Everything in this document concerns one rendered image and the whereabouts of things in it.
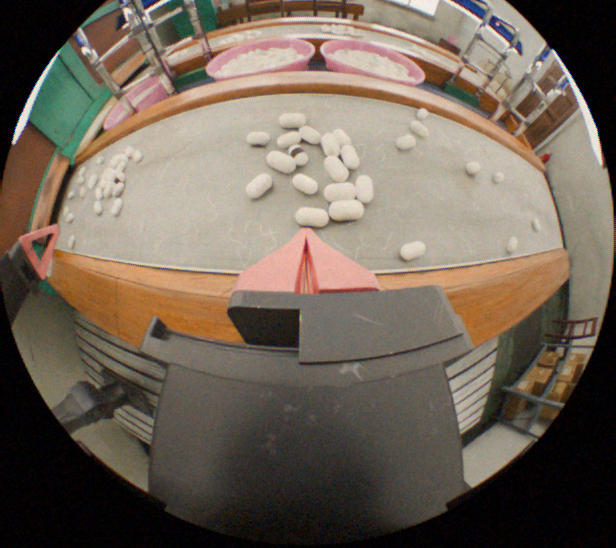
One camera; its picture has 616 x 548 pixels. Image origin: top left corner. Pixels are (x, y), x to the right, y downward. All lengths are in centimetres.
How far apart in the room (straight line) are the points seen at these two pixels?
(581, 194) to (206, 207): 455
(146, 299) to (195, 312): 8
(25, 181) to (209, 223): 78
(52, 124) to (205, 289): 87
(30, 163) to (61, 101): 25
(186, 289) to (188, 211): 10
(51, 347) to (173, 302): 162
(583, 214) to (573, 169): 74
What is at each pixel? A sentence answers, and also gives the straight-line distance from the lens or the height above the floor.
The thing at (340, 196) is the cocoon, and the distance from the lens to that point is 20.
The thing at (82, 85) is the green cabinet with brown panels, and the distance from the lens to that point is 104.
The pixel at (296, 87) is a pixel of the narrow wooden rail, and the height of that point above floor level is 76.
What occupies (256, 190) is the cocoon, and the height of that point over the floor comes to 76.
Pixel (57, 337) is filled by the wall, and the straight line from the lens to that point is 179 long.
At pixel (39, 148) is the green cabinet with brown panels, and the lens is 91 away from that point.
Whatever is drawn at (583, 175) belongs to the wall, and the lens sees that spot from 447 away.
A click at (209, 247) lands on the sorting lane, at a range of 23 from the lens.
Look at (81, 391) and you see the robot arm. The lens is 54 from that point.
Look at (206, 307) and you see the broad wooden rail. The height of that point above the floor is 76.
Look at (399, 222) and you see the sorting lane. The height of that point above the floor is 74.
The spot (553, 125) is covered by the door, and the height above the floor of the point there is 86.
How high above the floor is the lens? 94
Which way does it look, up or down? 76 degrees down
